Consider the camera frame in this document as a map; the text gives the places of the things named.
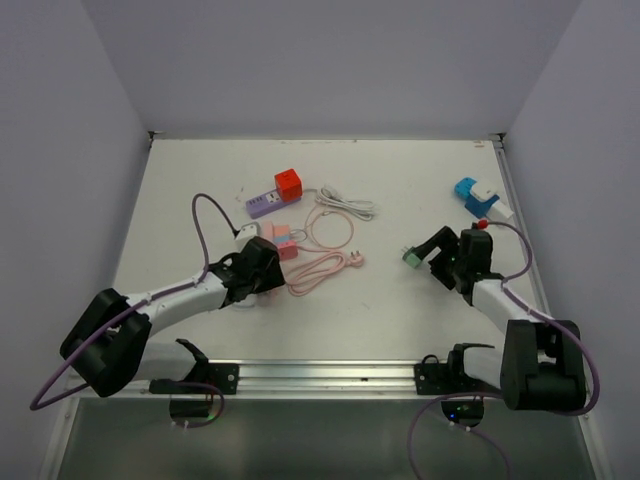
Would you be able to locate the pink socket adapter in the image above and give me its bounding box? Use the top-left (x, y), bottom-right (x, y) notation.
top-left (277, 240), bottom-right (298, 261)

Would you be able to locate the pink power strip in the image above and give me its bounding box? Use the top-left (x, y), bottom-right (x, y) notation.
top-left (260, 219), bottom-right (281, 307)

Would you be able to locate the green plug adapter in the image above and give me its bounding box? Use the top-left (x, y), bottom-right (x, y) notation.
top-left (402, 246), bottom-right (424, 269)

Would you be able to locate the orange charger plug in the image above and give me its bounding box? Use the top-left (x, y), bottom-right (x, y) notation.
top-left (273, 224), bottom-right (291, 239)

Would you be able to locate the purple power strip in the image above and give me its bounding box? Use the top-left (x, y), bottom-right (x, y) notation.
top-left (245, 189), bottom-right (300, 219)

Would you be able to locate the red cube socket adapter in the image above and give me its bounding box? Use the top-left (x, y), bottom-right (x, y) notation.
top-left (274, 168), bottom-right (303, 203)

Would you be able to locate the blue charger plug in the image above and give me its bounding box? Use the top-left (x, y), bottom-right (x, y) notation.
top-left (274, 235), bottom-right (296, 248)

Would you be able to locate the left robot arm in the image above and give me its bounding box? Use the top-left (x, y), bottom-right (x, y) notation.
top-left (60, 237), bottom-right (285, 397)

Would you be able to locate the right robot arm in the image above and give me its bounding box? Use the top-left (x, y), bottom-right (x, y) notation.
top-left (403, 220), bottom-right (600, 415)

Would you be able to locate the blue cube socket adapter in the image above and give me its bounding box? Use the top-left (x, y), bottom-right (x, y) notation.
top-left (454, 177), bottom-right (500, 219)

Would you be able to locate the white rectangular charger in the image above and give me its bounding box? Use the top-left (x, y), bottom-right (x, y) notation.
top-left (487, 200), bottom-right (514, 223)

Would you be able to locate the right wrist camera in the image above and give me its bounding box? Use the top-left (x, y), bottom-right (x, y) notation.
top-left (472, 219), bottom-right (490, 230)

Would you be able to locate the thick pink power cord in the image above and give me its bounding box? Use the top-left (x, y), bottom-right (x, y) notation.
top-left (285, 249), bottom-right (367, 297)

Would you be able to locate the white power cord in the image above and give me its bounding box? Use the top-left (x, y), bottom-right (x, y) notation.
top-left (313, 183), bottom-right (377, 221)

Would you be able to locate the aluminium side rail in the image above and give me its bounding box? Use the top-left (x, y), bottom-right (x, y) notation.
top-left (489, 134), bottom-right (549, 314)

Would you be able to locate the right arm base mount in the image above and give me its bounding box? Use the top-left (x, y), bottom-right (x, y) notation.
top-left (413, 343), bottom-right (502, 428)

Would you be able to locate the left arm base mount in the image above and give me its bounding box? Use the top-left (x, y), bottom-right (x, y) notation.
top-left (149, 339), bottom-right (240, 430)

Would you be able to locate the aluminium front rail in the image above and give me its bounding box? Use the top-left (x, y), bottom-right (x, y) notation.
top-left (212, 360), bottom-right (444, 400)

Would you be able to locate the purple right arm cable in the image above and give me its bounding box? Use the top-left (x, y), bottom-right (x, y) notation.
top-left (408, 218), bottom-right (601, 480)

